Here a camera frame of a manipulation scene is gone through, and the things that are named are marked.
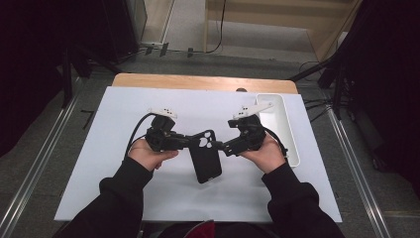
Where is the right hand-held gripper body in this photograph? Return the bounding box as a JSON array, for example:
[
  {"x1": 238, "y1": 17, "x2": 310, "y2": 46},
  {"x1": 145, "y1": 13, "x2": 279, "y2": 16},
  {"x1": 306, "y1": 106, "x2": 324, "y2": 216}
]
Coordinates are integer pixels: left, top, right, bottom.
[{"x1": 227, "y1": 102, "x2": 274, "y2": 154}]

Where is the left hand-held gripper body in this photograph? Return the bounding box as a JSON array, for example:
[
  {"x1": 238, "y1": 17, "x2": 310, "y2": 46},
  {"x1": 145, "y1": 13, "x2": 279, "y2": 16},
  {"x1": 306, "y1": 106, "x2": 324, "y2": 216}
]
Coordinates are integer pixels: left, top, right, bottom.
[{"x1": 145, "y1": 107, "x2": 186, "y2": 153}]

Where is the black phone case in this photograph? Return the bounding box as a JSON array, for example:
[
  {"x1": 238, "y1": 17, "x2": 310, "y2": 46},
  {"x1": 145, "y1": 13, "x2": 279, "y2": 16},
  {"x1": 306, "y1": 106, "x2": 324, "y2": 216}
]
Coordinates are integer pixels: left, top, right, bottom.
[{"x1": 187, "y1": 129, "x2": 223, "y2": 184}]

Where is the person's left hand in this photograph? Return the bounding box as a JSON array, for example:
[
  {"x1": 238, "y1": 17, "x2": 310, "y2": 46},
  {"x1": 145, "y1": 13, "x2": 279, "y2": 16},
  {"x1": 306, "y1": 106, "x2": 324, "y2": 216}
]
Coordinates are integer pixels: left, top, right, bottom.
[{"x1": 127, "y1": 138, "x2": 180, "y2": 173}]

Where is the person's right hand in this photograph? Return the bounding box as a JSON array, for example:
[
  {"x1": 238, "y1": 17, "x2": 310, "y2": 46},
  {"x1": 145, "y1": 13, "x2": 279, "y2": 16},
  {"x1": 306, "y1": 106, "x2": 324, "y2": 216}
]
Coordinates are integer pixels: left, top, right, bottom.
[{"x1": 238, "y1": 132, "x2": 287, "y2": 176}]

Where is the white rectangular plastic bin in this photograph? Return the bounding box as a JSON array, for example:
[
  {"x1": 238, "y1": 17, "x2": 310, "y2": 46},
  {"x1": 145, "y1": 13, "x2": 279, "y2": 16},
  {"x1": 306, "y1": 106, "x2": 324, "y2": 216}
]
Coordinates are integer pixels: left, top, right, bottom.
[{"x1": 256, "y1": 93, "x2": 301, "y2": 169}]

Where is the white table board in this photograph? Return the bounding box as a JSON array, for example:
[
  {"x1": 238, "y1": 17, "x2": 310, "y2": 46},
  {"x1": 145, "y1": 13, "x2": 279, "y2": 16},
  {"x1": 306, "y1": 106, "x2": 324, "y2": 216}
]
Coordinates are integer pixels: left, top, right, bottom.
[{"x1": 53, "y1": 86, "x2": 343, "y2": 223}]

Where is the light wooden table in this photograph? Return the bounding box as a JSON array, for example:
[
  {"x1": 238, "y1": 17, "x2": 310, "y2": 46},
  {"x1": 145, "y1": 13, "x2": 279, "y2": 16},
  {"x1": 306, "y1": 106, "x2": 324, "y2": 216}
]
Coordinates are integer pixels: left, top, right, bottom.
[{"x1": 112, "y1": 72, "x2": 299, "y2": 95}]

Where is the person's dark and red clothing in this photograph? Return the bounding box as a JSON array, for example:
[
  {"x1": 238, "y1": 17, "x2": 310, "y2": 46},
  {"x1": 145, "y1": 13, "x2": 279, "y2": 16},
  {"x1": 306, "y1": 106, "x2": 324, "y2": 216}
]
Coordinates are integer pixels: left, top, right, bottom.
[{"x1": 142, "y1": 219, "x2": 281, "y2": 238}]

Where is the black metal stand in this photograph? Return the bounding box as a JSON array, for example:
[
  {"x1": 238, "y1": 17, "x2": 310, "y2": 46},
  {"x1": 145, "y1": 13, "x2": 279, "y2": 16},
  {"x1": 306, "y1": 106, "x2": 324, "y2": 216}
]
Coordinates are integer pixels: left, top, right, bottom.
[
  {"x1": 290, "y1": 56, "x2": 346, "y2": 120},
  {"x1": 60, "y1": 43, "x2": 122, "y2": 108}
]

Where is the grey metal cabinet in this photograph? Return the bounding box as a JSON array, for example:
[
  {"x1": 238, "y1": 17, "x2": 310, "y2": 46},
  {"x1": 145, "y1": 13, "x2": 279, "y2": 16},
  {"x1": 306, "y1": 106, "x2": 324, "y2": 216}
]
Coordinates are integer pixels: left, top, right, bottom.
[{"x1": 127, "y1": 0, "x2": 149, "y2": 44}]

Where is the black curtain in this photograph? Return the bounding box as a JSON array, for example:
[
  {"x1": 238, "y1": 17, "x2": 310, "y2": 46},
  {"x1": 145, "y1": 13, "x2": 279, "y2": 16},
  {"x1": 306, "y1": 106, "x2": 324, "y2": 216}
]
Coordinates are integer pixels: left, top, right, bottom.
[
  {"x1": 0, "y1": 0, "x2": 140, "y2": 158},
  {"x1": 330, "y1": 0, "x2": 420, "y2": 199}
]

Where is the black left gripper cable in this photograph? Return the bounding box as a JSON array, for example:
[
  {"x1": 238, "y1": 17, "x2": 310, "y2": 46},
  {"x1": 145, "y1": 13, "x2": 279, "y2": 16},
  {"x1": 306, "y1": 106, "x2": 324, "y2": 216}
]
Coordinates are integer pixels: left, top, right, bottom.
[{"x1": 124, "y1": 112, "x2": 158, "y2": 160}]

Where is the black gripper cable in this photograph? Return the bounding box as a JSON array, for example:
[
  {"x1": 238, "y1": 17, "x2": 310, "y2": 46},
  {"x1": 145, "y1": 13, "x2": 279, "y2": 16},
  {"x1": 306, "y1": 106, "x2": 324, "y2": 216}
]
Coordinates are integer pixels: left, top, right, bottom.
[
  {"x1": 263, "y1": 127, "x2": 290, "y2": 163},
  {"x1": 124, "y1": 112, "x2": 158, "y2": 160}
]

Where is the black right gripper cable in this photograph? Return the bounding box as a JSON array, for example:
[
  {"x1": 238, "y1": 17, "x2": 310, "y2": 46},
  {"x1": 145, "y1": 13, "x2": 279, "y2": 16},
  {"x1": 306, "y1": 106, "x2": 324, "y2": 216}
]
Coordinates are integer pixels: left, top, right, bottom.
[{"x1": 263, "y1": 127, "x2": 290, "y2": 163}]

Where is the black floor cable bundle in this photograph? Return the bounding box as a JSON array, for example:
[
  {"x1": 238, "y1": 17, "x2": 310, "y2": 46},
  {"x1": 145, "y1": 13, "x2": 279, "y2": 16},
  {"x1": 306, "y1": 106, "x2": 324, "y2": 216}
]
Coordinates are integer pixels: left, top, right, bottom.
[{"x1": 304, "y1": 98, "x2": 333, "y2": 124}]

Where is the thin looped floor cable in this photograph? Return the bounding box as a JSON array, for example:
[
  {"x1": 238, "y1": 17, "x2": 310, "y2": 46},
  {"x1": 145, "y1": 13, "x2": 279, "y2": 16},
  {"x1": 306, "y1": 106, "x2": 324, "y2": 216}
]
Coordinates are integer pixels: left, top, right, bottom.
[{"x1": 298, "y1": 59, "x2": 323, "y2": 75}]

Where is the hanging black cable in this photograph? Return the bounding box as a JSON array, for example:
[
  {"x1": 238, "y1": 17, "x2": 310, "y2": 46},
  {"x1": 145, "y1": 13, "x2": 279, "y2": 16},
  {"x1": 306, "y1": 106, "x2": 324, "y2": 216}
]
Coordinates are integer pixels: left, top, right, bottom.
[{"x1": 204, "y1": 0, "x2": 228, "y2": 55}]

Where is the light wooden shelf frame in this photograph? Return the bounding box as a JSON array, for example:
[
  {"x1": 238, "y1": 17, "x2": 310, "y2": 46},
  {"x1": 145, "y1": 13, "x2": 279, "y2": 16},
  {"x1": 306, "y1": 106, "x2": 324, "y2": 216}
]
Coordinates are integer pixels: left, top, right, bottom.
[{"x1": 202, "y1": 0, "x2": 365, "y2": 62}]

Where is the metal floor rail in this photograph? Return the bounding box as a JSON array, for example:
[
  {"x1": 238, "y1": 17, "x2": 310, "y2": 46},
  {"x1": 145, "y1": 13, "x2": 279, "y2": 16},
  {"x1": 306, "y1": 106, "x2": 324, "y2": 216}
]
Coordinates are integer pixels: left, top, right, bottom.
[
  {"x1": 325, "y1": 103, "x2": 394, "y2": 238},
  {"x1": 0, "y1": 95, "x2": 80, "y2": 238}
]

